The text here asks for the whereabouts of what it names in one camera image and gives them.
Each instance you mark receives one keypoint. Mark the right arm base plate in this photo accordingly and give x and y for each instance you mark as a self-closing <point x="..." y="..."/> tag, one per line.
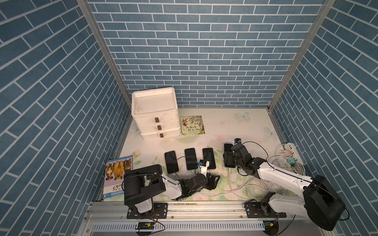
<point x="255" y="209"/>

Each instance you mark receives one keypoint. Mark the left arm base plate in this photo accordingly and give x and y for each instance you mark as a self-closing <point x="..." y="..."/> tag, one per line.
<point x="148" y="210"/>

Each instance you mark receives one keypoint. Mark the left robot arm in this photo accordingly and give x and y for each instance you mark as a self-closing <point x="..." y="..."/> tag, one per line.
<point x="140" y="186"/>

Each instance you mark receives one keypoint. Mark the phone green case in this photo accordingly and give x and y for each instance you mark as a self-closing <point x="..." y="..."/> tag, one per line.
<point x="227" y="147"/>
<point x="191" y="160"/>

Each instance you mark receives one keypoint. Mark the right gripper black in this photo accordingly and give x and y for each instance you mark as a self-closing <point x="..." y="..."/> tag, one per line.
<point x="227" y="155"/>

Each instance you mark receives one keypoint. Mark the white power strip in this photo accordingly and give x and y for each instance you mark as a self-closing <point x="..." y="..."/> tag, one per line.
<point x="291" y="147"/>

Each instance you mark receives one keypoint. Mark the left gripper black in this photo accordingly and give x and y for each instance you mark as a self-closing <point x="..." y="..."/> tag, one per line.
<point x="212" y="186"/>

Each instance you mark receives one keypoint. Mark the aluminium mounting rail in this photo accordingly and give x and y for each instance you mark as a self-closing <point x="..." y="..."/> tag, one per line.
<point x="219" y="218"/>

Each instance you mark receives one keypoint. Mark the blue picture book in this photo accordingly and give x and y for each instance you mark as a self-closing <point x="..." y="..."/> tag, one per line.
<point x="114" y="176"/>

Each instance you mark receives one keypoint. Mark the phone pink case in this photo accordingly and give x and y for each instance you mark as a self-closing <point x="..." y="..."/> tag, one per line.
<point x="171" y="162"/>
<point x="208" y="155"/>

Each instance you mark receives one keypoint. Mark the white three-drawer cabinet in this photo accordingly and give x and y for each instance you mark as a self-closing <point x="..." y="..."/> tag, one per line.
<point x="156" y="114"/>

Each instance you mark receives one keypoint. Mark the green picture book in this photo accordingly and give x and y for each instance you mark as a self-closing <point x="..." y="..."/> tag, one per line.
<point x="192" y="125"/>

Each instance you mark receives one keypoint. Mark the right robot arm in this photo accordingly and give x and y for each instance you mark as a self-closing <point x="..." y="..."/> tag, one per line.
<point x="314" y="198"/>

